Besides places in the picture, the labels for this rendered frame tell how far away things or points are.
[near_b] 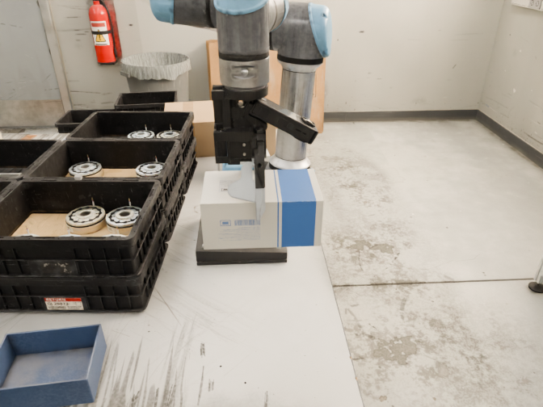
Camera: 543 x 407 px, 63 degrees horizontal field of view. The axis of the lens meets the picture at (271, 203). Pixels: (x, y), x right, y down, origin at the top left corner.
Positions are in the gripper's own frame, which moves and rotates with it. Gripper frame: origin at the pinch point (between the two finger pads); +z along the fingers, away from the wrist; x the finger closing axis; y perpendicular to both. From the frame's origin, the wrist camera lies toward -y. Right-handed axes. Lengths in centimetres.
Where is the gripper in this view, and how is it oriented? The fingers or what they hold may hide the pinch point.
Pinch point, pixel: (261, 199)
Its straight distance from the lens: 78.0
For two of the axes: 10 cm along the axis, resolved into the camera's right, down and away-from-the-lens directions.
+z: 0.1, 8.6, 5.0
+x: 0.5, 5.0, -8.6
